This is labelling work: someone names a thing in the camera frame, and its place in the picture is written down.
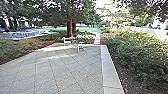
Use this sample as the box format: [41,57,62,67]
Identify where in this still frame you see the small white garden table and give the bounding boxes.
[73,41,86,53]

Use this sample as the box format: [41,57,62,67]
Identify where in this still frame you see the white garden bench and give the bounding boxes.
[62,36,75,46]

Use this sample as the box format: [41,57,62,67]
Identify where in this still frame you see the brown tree trunk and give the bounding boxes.
[65,0,77,38]

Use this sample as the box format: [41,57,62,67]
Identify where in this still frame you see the green hedge shrub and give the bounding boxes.
[106,30,168,83]

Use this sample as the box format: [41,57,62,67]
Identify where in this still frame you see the garden pond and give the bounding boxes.
[0,27,56,42]

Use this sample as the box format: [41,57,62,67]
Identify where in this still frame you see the reddish brown shrub bed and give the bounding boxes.
[0,33,68,65]

